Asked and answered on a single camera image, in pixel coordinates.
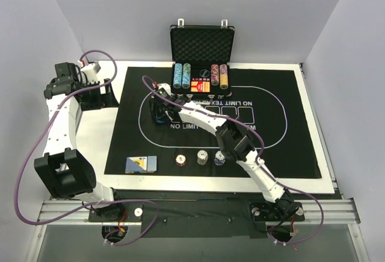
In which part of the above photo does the red chip stack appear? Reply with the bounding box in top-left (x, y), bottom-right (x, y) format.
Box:
top-left (175, 154), bottom-right (186, 167)

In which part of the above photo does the grey chip stack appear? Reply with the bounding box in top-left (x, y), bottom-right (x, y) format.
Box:
top-left (197, 150), bottom-right (209, 165)

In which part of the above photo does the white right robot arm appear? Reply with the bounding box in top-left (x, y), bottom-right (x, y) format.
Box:
top-left (149, 90), bottom-right (300, 220)

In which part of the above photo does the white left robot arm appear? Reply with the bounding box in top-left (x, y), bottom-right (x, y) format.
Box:
top-left (34, 63), bottom-right (124, 221)

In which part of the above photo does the green grey chip row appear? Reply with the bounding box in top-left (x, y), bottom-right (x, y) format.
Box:
top-left (182, 63), bottom-right (191, 89)

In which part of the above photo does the light blue chip row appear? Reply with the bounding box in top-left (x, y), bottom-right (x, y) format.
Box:
top-left (173, 63), bottom-right (183, 89)

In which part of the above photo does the red playing card box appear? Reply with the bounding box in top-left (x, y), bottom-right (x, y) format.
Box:
top-left (190, 78), bottom-right (211, 93)

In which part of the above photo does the black dealer button in case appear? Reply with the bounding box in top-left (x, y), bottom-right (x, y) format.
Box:
top-left (199, 69), bottom-right (211, 78)

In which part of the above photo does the blue playing card deck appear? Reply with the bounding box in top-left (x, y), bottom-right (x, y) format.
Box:
top-left (125, 156), bottom-right (157, 174)

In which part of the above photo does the dark red chip row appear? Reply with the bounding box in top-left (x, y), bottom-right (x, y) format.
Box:
top-left (211, 64), bottom-right (220, 86)

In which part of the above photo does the black aluminium poker case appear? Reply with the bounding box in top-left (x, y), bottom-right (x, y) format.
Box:
top-left (170, 19), bottom-right (235, 99)

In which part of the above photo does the purple and orange chip row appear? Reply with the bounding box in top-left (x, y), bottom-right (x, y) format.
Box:
top-left (219, 64), bottom-right (229, 90)

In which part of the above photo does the blue chip stack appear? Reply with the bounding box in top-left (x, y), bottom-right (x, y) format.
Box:
top-left (214, 151), bottom-right (226, 166)

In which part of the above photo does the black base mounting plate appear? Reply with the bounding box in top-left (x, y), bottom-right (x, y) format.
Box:
top-left (88, 193), bottom-right (305, 239)

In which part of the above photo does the black poker felt mat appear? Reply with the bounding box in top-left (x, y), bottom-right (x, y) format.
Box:
top-left (105, 67), bottom-right (321, 179)

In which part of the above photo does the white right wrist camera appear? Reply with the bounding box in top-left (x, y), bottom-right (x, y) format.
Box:
top-left (156, 83), bottom-right (171, 98)

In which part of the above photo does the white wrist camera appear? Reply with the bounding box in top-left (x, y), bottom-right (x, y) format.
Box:
top-left (156, 83), bottom-right (171, 98)
top-left (80, 63), bottom-right (101, 84)

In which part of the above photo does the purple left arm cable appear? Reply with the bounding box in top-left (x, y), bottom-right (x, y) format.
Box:
top-left (14, 50), bottom-right (160, 247)

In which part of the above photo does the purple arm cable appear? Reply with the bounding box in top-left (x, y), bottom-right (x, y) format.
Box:
top-left (141, 75), bottom-right (325, 246)
top-left (14, 50), bottom-right (160, 247)

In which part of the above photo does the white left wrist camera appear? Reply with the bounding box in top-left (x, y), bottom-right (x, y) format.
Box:
top-left (80, 63), bottom-right (101, 84)

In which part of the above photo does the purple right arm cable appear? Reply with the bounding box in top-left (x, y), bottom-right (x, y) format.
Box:
top-left (141, 75), bottom-right (325, 246)

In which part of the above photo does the aluminium front rail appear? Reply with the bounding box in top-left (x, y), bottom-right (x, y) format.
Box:
top-left (38, 199), bottom-right (360, 225)

